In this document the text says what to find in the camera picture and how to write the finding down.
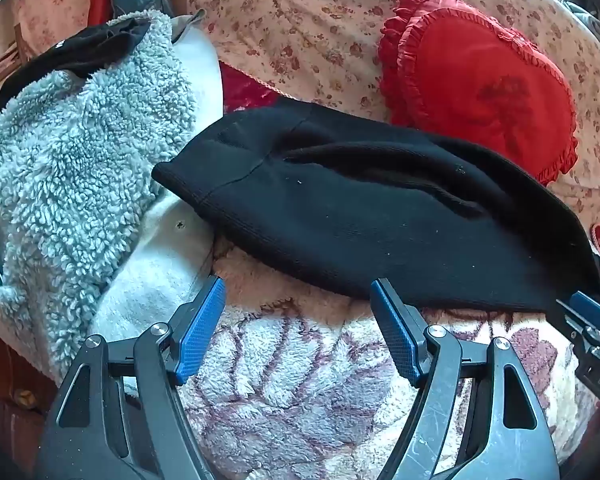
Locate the grey cloth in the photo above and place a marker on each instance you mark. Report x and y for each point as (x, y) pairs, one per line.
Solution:
(587, 25)

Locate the red white floral plush blanket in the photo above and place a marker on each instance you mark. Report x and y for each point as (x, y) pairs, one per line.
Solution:
(300, 385)

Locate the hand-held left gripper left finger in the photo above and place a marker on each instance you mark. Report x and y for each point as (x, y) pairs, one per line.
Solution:
(200, 332)

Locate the grey-blue fleece jacket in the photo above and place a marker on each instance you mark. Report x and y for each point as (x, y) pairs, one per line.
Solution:
(80, 170)

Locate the red heart-shaped frilled pillow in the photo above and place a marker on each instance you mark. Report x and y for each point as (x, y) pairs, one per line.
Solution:
(475, 80)

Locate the black pants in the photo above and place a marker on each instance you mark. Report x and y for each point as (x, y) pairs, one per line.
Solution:
(360, 210)

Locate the small black garment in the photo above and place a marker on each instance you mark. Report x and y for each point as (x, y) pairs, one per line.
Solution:
(75, 57)

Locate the pink floral pillow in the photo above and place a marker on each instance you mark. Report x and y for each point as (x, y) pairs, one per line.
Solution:
(50, 0)

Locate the wooden bed frame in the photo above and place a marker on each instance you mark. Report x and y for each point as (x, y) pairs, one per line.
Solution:
(10, 400)

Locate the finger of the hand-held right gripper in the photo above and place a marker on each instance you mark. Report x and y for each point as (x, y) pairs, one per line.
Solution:
(590, 310)
(577, 321)

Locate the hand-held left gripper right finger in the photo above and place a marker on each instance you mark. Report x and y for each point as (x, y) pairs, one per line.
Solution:
(394, 332)

